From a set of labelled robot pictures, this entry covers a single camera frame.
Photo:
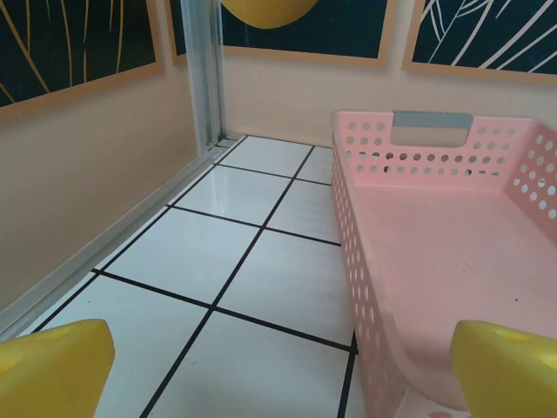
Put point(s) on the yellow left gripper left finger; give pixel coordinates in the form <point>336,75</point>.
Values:
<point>48,374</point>

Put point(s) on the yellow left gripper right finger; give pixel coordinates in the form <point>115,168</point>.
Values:
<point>509,379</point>

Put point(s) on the pink perforated plastic basket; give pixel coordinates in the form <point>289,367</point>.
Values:
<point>435,261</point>

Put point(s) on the aluminium frame floor rail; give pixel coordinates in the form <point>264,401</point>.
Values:
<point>109,235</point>

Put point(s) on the wall panel with leaf outlines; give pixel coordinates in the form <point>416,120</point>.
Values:
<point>478,35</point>

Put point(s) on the aluminium frame post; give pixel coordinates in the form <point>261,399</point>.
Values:
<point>204,65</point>

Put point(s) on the wall panel with yellow oval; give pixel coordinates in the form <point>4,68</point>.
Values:
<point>304,39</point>

